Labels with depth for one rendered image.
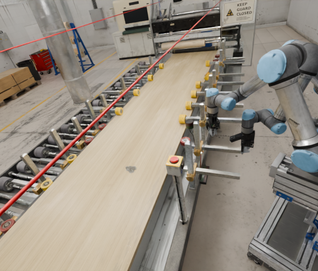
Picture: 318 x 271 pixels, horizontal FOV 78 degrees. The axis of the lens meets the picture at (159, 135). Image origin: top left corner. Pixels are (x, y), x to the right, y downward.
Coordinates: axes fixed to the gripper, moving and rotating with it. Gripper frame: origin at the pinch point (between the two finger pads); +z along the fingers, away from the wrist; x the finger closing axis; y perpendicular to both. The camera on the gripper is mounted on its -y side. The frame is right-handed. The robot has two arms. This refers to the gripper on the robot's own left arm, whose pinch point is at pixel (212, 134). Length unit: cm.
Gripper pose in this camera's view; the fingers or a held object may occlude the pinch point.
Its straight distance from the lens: 149.3
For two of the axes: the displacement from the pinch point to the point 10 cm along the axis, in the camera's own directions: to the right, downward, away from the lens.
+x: 9.8, -1.5, -0.9
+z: 1.7, 8.1, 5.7
